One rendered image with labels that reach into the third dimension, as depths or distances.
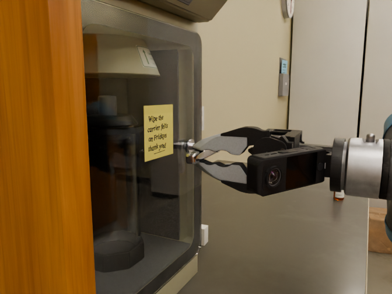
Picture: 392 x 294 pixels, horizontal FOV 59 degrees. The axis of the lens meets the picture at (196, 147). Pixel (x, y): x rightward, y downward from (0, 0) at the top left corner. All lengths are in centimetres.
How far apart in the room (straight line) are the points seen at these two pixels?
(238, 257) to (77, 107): 58
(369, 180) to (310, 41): 301
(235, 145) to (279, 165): 10
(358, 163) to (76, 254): 33
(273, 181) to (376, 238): 282
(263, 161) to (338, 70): 300
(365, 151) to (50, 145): 35
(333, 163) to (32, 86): 34
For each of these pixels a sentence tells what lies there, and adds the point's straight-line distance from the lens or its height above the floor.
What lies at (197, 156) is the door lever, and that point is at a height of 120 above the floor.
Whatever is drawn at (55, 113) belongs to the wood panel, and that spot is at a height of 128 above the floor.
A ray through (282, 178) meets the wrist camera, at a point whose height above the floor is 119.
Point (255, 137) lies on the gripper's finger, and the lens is 48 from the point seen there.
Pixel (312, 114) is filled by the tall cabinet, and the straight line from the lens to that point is 340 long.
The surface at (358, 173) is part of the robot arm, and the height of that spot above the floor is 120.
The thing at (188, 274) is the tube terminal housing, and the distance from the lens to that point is 69.
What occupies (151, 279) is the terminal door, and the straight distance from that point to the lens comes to 55.
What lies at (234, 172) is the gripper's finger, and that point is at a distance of 50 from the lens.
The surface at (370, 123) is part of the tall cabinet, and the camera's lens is 337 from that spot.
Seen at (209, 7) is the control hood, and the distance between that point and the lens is 60.
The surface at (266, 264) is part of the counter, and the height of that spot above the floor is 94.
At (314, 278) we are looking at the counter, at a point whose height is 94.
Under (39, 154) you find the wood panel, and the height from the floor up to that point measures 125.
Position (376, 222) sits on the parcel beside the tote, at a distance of 316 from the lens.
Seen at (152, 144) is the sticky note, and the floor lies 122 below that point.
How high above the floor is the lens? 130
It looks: 9 degrees down
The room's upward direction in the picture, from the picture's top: straight up
